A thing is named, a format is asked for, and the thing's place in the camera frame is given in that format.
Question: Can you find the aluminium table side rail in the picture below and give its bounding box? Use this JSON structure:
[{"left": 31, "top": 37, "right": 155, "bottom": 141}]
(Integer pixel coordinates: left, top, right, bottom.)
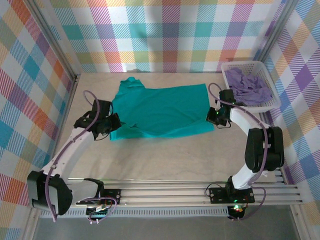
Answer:
[
  {"left": 42, "top": 73, "right": 82, "bottom": 188},
  {"left": 258, "top": 111, "right": 288, "bottom": 186}
]

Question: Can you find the circuit board with LEDs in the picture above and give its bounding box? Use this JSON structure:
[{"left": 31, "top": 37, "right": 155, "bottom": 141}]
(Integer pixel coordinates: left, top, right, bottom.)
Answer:
[{"left": 227, "top": 203, "right": 246, "bottom": 221}]

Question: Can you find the aluminium corner post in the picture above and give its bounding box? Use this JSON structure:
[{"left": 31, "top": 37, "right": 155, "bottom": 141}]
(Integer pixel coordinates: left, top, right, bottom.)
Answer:
[
  {"left": 254, "top": 0, "right": 300, "bottom": 62},
  {"left": 24, "top": 0, "right": 82, "bottom": 81}
]

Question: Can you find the teal t-shirt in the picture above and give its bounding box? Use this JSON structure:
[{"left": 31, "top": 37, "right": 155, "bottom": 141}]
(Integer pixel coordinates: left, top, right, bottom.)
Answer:
[{"left": 109, "top": 76, "right": 215, "bottom": 142}]

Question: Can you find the green terminal circuit board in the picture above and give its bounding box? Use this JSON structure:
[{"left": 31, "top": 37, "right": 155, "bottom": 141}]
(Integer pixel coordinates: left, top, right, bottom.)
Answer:
[{"left": 85, "top": 203, "right": 113, "bottom": 219}]

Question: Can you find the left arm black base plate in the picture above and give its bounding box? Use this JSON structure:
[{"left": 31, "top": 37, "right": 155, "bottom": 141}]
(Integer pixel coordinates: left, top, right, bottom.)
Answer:
[{"left": 75, "top": 187, "right": 123, "bottom": 206}]

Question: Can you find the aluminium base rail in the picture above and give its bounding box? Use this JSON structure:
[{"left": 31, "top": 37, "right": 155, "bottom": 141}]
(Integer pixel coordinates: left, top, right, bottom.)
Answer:
[{"left": 26, "top": 177, "right": 305, "bottom": 209}]

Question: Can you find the grey slotted cable duct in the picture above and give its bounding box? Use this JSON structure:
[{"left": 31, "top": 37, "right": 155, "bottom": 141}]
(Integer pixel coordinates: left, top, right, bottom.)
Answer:
[{"left": 39, "top": 206, "right": 231, "bottom": 219}]

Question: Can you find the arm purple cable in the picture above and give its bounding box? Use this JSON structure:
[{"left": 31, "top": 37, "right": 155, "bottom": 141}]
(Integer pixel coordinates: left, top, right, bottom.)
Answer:
[
  {"left": 44, "top": 89, "right": 118, "bottom": 225},
  {"left": 208, "top": 82, "right": 269, "bottom": 222}
]

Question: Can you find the purple crumpled cloth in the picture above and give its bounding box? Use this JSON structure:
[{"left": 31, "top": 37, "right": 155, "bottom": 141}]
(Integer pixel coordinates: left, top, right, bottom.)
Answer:
[{"left": 225, "top": 67, "right": 273, "bottom": 106}]

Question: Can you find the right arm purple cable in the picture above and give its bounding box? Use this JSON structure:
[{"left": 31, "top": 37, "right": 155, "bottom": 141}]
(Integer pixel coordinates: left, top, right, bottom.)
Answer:
[{"left": 208, "top": 82, "right": 269, "bottom": 222}]

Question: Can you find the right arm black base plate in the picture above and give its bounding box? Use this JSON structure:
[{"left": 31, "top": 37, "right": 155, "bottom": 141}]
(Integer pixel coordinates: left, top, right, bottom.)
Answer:
[{"left": 208, "top": 186, "right": 256, "bottom": 205}]

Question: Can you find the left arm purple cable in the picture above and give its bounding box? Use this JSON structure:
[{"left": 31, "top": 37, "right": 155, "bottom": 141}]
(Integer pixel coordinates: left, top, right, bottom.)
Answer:
[{"left": 44, "top": 89, "right": 118, "bottom": 225}]

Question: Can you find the white plastic basket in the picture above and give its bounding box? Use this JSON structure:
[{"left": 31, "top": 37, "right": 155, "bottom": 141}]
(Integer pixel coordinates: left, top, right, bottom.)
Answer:
[{"left": 220, "top": 60, "right": 283, "bottom": 115}]

